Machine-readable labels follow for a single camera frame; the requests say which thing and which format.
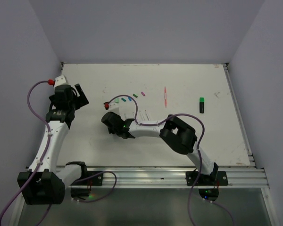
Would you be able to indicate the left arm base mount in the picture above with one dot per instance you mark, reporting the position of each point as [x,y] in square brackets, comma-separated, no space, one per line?
[81,186]

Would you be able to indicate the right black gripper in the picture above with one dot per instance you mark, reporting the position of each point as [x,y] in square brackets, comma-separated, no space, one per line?
[111,130]

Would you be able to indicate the aluminium rail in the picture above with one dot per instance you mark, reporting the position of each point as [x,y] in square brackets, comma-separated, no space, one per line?
[175,177]

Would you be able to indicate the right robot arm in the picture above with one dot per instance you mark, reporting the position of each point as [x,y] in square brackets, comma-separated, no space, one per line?
[177,134]

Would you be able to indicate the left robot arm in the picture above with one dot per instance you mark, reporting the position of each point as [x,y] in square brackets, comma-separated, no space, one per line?
[41,183]

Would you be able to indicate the black green highlighter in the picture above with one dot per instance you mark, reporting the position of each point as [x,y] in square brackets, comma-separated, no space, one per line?
[202,104]

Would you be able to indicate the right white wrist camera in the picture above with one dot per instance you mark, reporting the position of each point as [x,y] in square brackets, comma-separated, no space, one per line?
[112,107]

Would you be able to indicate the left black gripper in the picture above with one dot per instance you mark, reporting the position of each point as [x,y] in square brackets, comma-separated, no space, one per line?
[80,100]

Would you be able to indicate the pink pen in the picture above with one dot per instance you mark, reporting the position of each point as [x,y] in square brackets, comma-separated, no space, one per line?
[165,97]

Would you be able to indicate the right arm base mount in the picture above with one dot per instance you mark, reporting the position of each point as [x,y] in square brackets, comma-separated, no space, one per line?
[216,179]

